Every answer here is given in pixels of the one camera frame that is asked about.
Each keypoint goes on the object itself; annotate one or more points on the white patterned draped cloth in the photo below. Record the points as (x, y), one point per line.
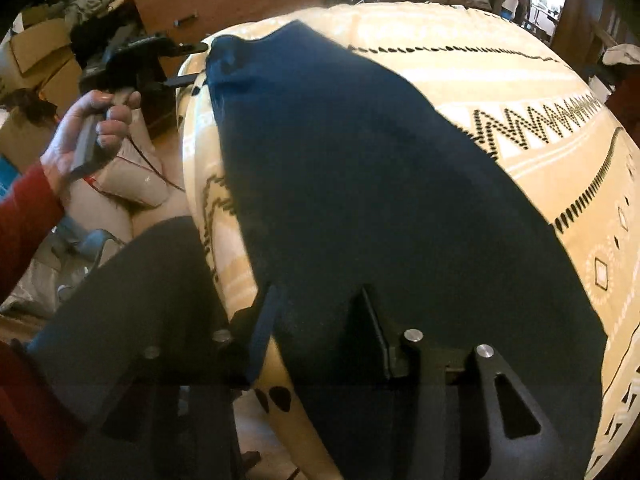
(622, 54)

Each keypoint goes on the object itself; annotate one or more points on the yellow patterned bedspread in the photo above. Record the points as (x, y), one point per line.
(531, 114)

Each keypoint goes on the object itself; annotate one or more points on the cardboard boxes pile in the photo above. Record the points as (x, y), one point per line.
(39, 83)

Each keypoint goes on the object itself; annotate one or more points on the red sleeved left forearm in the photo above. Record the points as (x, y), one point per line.
(28, 213)

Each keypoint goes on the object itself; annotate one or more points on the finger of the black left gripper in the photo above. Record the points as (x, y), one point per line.
(180, 81)
(187, 49)

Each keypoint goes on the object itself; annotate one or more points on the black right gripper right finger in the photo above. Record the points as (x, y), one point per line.
(446, 413)

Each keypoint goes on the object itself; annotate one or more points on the dark wooden wardrobe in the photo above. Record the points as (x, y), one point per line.
(587, 27)

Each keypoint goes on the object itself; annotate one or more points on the dark blue denim pants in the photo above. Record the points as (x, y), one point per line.
(343, 176)

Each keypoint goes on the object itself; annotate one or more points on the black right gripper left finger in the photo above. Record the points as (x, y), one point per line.
(149, 428)

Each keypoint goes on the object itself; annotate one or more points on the person's left hand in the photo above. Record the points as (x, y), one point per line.
(88, 137)

